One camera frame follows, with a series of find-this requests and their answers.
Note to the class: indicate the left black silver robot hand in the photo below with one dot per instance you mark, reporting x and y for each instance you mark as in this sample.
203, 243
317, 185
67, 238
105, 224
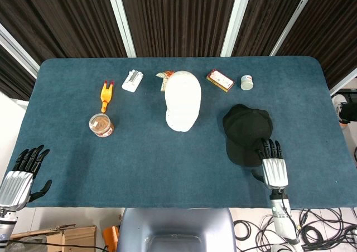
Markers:
15, 188

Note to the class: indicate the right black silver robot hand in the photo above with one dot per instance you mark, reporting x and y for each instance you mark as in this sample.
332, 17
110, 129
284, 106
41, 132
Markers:
274, 172

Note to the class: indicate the black baseball cap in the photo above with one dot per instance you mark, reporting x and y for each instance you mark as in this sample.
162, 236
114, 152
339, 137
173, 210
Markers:
246, 126

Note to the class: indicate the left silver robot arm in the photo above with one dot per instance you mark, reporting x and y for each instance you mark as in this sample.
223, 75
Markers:
6, 227

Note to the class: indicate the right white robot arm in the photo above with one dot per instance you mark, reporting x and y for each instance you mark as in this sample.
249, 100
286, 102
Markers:
280, 218

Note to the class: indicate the white foam mannequin head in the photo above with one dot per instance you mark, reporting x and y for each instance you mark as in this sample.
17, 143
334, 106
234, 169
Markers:
182, 101

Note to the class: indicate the brown cardboard box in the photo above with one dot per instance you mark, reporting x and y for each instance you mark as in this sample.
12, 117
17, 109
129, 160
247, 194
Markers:
75, 239

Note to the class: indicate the small white round jar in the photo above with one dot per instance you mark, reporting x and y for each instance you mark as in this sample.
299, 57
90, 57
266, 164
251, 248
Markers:
247, 82

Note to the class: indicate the black white equipment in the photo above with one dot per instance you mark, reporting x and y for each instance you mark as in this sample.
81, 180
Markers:
348, 109

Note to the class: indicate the clear jar of rubber bands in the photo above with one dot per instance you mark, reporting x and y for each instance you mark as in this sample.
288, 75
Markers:
101, 125

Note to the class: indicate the orange plastic object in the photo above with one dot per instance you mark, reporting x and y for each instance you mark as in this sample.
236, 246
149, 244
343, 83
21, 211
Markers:
110, 236

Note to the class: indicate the red yellow cardboard box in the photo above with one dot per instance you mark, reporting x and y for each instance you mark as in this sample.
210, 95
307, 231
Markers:
220, 80

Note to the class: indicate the grey robot torso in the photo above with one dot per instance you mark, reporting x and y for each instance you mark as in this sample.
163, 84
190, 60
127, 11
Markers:
175, 227

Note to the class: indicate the blue table cloth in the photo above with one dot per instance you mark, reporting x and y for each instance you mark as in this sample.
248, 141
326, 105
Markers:
156, 162

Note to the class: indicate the yellow rubber chicken toy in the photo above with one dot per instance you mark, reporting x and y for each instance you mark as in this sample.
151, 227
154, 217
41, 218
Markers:
107, 94

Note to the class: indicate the crumpled snack packet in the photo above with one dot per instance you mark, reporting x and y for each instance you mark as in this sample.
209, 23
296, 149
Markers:
164, 77

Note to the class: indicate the white plastic stapler device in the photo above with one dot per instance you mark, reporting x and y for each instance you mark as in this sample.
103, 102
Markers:
132, 81

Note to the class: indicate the white partition post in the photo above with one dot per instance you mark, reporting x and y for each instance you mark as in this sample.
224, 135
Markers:
16, 52
121, 20
344, 82
293, 20
235, 20

